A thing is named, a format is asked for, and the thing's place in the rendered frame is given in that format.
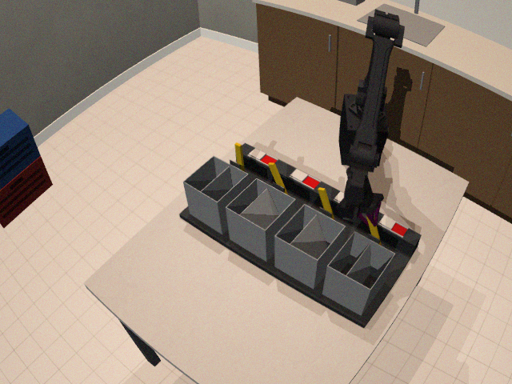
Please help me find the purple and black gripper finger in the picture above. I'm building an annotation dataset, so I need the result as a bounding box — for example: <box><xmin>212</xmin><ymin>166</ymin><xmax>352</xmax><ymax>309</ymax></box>
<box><xmin>366</xmin><ymin>202</ymin><xmax>382</xmax><ymax>227</ymax></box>
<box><xmin>357</xmin><ymin>213</ymin><xmax>369</xmax><ymax>226</ymax></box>

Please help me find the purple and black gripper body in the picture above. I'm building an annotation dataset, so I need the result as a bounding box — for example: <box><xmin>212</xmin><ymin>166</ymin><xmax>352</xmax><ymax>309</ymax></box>
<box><xmin>358</xmin><ymin>181</ymin><xmax>384</xmax><ymax>214</ymax></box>

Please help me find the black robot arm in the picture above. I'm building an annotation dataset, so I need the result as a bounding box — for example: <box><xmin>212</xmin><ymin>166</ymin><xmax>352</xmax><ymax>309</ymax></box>
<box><xmin>336</xmin><ymin>9</ymin><xmax>405</xmax><ymax>222</ymax></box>

